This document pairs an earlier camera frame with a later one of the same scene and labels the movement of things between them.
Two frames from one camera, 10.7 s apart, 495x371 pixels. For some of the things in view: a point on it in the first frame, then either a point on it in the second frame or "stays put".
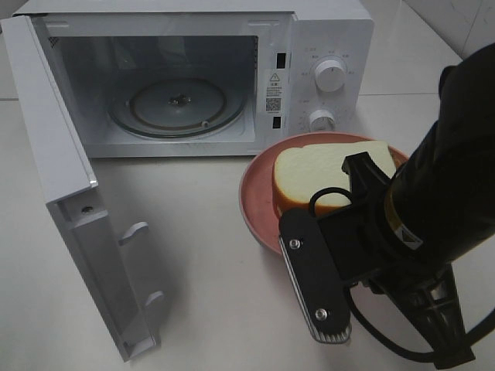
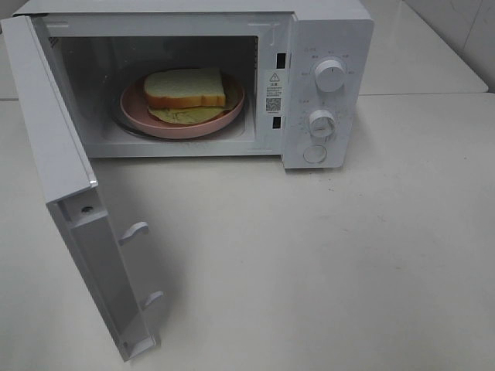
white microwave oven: x=209 y=78 stays put
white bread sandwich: x=300 y=173 → x=186 y=96
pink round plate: x=256 y=200 → x=182 y=105
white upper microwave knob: x=330 y=75 stays put
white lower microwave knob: x=322 y=120 stays put
